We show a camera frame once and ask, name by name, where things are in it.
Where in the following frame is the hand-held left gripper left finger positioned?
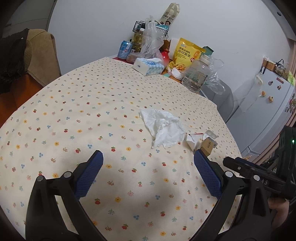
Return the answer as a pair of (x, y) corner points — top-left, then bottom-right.
(25, 150), (104, 241)

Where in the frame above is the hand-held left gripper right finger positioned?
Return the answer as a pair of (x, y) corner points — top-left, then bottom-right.
(193, 149), (272, 241)

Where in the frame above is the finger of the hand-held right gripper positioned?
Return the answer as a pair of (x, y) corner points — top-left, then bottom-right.
(223, 157), (274, 177)

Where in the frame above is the small brown box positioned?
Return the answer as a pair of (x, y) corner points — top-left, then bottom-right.
(200, 136), (214, 156)

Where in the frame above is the small red white box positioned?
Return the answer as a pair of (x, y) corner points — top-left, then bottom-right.
(186, 133), (204, 153)

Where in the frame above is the silver blister packet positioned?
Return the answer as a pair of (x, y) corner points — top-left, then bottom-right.
(202, 129), (218, 148)

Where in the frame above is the large white tissue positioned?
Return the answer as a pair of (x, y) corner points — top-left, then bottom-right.
(140, 109), (188, 149)

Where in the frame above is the person's right hand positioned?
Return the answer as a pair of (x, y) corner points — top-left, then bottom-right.
(268, 198), (290, 223)

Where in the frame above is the white refrigerator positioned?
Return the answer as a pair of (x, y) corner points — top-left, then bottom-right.
(225, 69), (296, 161)

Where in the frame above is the floral tablecloth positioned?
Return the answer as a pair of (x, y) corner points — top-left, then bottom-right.
(0, 57), (242, 241)

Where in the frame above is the cluster of fridge magnets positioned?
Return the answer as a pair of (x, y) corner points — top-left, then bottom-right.
(285, 91), (296, 115)

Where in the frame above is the grey upholstered chair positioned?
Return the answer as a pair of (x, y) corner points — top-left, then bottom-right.
(203, 78), (234, 122)

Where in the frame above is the white hanging plastic bag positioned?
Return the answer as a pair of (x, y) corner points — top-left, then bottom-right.
(238, 73), (264, 113)

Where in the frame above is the light green box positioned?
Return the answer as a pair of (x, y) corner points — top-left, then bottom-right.
(286, 69), (296, 86)

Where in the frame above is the clear plastic bag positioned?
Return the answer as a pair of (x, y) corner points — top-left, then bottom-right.
(203, 57), (226, 95)
(133, 15), (167, 63)

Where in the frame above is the brown storage basket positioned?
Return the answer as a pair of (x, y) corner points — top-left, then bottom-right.
(261, 57), (290, 77)

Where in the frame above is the clear plastic water bottle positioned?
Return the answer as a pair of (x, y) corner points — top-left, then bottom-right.
(181, 54), (212, 93)

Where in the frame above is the blue white tissue box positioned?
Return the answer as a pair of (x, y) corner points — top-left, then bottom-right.
(132, 57), (165, 77)

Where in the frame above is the red bottle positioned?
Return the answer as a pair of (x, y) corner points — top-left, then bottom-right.
(160, 49), (171, 68)

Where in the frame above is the yellow snack bag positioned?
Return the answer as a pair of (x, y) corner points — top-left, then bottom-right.
(167, 37), (206, 75)

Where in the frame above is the blue drink can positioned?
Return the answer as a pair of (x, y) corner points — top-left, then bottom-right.
(117, 39), (133, 60)

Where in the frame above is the tan cloth covered chair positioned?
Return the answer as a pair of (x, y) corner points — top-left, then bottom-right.
(24, 29), (62, 88)

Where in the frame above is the dark jacket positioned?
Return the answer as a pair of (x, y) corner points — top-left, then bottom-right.
(0, 29), (33, 94)

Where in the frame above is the yellow oil bottle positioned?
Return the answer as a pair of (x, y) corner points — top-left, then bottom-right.
(131, 29), (145, 54)

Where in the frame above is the black wire basket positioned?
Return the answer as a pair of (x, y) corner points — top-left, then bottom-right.
(132, 20), (169, 38)

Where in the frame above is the white paper bag with handles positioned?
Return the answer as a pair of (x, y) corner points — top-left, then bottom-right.
(159, 2), (181, 31)

